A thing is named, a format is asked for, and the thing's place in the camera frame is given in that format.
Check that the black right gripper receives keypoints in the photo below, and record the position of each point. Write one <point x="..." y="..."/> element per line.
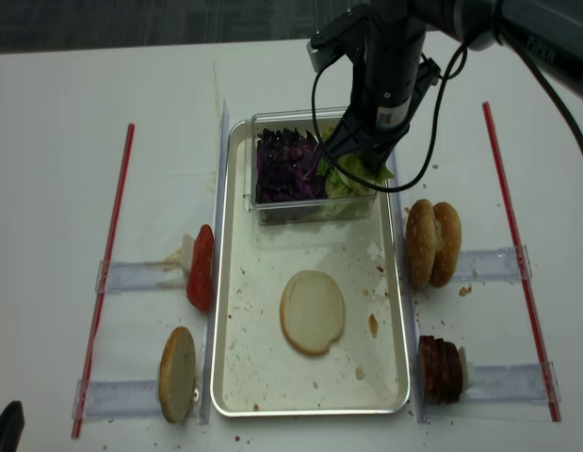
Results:
<point x="373" y="128"/>

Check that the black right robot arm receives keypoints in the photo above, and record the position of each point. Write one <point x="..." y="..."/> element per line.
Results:
<point x="384" y="42"/>

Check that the bread crumb piece on tray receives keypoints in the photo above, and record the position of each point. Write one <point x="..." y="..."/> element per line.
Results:
<point x="373" y="326"/>

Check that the white tomato pusher block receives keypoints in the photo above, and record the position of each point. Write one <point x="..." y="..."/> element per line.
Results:
<point x="179" y="260"/>

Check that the tomato slices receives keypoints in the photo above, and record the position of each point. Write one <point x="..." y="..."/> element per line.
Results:
<point x="199" y="281"/>

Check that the stack of sliced meat patties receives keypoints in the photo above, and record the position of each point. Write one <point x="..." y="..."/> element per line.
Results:
<point x="440" y="370"/>

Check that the clear tomato slider track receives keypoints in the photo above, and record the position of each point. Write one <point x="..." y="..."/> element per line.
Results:
<point x="116" y="277"/>

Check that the shredded purple cabbage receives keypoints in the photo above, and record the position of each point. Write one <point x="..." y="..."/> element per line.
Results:
<point x="287" y="163"/>

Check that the clear plastic salad container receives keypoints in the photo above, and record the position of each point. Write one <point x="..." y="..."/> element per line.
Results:
<point x="341" y="202"/>

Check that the sesame bun top near tray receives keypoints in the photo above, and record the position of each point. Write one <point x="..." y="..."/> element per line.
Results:
<point x="420" y="242"/>

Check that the sesame bun top outer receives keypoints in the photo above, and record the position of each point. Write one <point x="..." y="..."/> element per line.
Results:
<point x="448" y="242"/>

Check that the bun bottom on tray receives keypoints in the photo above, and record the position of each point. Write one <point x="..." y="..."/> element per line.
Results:
<point x="312" y="312"/>

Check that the white metal tray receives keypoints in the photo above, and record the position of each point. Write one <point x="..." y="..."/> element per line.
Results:
<point x="256" y="372"/>

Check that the clear bun slider track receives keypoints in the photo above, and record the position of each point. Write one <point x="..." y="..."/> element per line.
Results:
<point x="510" y="264"/>
<point x="122" y="399"/>

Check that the white patty pusher block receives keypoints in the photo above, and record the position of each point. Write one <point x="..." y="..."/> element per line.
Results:
<point x="466" y="368"/>

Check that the clear patty slider track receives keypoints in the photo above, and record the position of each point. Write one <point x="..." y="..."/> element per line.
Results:
<point x="515" y="383"/>

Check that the bun slice on left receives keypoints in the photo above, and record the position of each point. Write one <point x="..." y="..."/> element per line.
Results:
<point x="177" y="375"/>

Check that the left red strip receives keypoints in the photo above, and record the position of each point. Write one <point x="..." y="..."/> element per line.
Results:
<point x="80" y="404"/>

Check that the red strip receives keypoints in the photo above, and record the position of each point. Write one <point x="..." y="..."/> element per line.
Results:
<point x="549" y="382"/>
<point x="80" y="404"/>

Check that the right red strip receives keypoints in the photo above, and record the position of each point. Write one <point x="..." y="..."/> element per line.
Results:
<point x="549" y="382"/>

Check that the clear left bun slider track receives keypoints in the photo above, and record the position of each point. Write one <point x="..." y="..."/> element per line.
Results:
<point x="122" y="399"/>

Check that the black left gripper tip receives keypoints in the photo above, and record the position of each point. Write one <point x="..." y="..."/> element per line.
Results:
<point x="12" y="424"/>

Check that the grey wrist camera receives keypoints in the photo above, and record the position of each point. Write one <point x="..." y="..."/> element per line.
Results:
<point x="343" y="37"/>

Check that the clear rail left of tray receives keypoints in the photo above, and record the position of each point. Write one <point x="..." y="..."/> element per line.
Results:
<point x="210" y="336"/>

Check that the clear rail of tray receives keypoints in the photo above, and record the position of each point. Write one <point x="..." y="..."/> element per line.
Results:
<point x="210" y="336"/>
<point x="399" y="218"/>

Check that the clear rail right of tray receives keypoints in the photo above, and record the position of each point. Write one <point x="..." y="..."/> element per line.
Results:
<point x="399" y="218"/>

